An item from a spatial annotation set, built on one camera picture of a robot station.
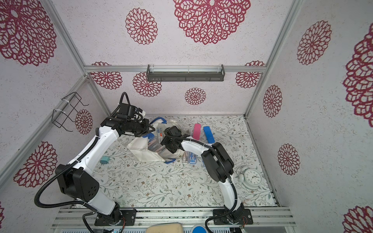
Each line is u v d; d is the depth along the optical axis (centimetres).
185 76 86
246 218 73
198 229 69
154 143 100
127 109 62
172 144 74
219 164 53
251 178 83
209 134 109
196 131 111
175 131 77
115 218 65
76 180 43
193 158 95
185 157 95
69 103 78
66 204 46
